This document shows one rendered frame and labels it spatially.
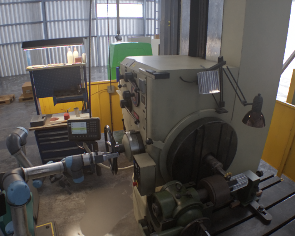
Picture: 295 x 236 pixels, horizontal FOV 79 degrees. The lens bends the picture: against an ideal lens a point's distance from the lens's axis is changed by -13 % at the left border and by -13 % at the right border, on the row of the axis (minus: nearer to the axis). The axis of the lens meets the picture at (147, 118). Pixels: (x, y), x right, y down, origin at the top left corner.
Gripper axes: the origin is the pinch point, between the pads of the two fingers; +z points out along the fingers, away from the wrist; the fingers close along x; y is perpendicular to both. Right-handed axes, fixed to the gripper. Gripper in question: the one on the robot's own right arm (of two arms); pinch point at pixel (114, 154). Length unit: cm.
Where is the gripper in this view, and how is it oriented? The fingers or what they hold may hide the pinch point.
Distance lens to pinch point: 134.1
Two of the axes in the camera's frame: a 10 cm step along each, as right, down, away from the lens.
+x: -3.3, 0.0, 9.5
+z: 9.4, -1.4, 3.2
